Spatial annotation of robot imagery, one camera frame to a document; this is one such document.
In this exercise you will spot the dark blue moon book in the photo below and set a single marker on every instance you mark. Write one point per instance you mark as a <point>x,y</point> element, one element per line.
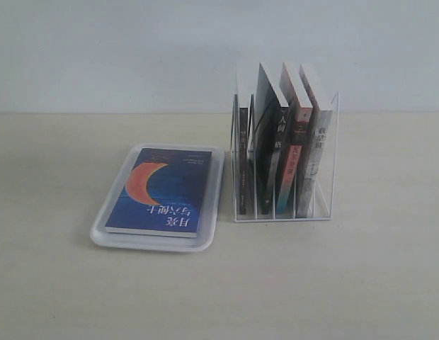
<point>163,194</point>

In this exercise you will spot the white wire book rack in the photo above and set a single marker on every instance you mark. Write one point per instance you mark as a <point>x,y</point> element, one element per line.
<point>321,203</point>

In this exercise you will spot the thin dark brown book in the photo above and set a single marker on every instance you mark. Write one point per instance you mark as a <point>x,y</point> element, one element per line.
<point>242,139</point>

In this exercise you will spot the white grey spine book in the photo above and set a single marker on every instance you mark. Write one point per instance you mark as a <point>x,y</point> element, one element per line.
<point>316,137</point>

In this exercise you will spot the black spine book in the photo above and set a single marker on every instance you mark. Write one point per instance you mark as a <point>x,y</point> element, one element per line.
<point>271,114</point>

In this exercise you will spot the red and teal book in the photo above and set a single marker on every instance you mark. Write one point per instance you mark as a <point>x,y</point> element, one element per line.
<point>300,110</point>

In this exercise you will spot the white plastic tray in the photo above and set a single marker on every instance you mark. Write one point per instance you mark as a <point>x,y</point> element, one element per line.
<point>208,215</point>

